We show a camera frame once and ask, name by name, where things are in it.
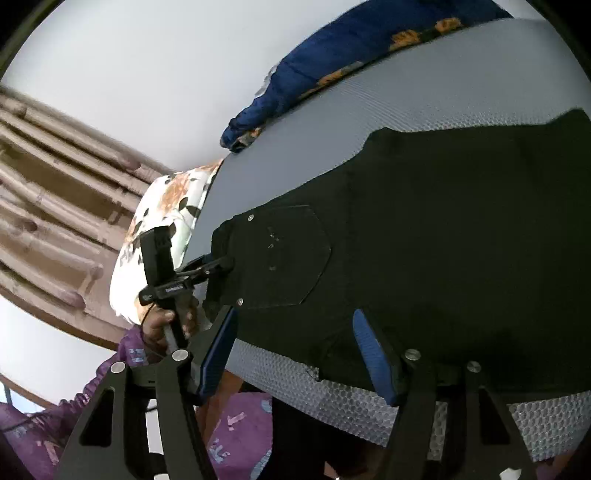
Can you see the person's left forearm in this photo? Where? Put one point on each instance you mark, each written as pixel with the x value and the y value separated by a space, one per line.
pixel 92 397

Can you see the person's purple printed clothing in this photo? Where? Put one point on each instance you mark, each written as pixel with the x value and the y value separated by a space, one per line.
pixel 244 438

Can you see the white floral pillow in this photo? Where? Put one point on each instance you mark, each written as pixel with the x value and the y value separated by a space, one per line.
pixel 157 212

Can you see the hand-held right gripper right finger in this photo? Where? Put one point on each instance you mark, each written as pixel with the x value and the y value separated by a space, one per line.
pixel 374 364

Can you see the blue floral blanket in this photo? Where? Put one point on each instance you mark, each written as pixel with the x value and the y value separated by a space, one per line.
pixel 332 60

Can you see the black pants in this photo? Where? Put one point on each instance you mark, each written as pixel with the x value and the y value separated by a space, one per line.
pixel 438 277

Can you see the person's left hand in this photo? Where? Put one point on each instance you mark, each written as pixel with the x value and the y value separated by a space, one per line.
pixel 154 330

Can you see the beige pleated curtain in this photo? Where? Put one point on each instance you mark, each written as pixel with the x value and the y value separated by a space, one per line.
pixel 55 207

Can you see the grey mesh bed mat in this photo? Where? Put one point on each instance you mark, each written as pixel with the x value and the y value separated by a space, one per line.
pixel 415 101

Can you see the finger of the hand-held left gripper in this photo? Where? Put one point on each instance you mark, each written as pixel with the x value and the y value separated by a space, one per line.
pixel 214 270
pixel 196 265

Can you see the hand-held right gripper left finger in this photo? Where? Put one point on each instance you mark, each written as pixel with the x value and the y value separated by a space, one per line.
pixel 217 360

